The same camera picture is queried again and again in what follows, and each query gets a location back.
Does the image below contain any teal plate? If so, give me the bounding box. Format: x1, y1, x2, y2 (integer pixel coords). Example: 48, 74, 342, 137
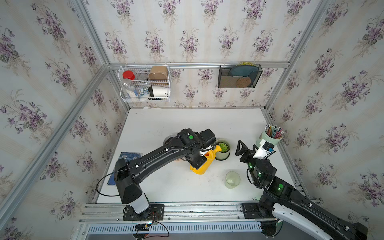
228, 64, 259, 77

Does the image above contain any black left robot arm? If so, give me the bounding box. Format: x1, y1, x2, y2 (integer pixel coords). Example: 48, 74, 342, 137
114, 129, 221, 214

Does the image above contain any white black paper cup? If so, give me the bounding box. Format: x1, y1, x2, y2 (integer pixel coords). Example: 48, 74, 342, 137
149, 86, 170, 98

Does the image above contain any black mesh wall holder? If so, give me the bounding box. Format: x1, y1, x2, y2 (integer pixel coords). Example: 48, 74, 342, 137
218, 63, 263, 89

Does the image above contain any yellow plastic watering can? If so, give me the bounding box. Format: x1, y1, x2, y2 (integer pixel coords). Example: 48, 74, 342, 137
190, 145, 222, 175

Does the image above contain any brown paper cup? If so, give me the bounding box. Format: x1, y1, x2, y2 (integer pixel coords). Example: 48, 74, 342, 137
148, 66, 168, 80

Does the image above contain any red lid jar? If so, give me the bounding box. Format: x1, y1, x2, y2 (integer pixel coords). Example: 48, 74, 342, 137
122, 71, 136, 81

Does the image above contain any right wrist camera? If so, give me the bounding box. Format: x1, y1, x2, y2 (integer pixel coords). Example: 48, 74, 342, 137
253, 140, 275, 160

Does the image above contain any translucent green cup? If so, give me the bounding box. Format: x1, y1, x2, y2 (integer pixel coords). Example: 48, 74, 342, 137
225, 171, 241, 189

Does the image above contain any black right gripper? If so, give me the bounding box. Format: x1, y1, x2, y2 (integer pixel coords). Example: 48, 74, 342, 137
235, 139, 262, 188

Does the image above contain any white pot red succulent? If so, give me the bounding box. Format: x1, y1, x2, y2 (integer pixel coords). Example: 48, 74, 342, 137
163, 135, 179, 147

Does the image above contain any aluminium front rail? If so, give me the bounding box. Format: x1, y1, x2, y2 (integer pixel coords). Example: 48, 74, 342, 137
79, 200, 328, 224

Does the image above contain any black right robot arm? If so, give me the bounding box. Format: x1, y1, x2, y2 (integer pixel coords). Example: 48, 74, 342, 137
235, 141, 368, 240

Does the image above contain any small circuit board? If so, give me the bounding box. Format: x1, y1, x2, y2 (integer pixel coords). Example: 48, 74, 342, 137
134, 224, 151, 232

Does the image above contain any green pencil holder cup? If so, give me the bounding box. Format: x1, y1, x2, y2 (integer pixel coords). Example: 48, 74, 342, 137
256, 125, 285, 147

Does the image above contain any clear plastic bottle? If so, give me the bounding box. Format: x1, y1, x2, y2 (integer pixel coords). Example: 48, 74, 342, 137
122, 79, 139, 98

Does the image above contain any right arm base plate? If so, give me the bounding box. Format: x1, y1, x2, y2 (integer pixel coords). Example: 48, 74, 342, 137
240, 202, 270, 219

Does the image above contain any dark green saucer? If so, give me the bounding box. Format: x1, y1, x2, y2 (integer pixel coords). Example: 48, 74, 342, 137
215, 152, 231, 161

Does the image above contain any white wire basket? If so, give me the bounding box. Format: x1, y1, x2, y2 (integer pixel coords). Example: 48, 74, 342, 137
118, 65, 171, 104

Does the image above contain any blue book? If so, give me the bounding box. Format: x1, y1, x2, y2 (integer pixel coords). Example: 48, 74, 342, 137
107, 152, 142, 186

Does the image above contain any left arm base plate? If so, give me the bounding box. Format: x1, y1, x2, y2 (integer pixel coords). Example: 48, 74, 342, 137
123, 204, 165, 221

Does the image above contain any green ribbed pot succulent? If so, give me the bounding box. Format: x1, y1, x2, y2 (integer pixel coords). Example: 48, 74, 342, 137
217, 140, 231, 153

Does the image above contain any round cork coaster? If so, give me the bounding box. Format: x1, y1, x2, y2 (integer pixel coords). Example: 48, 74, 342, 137
236, 77, 252, 88

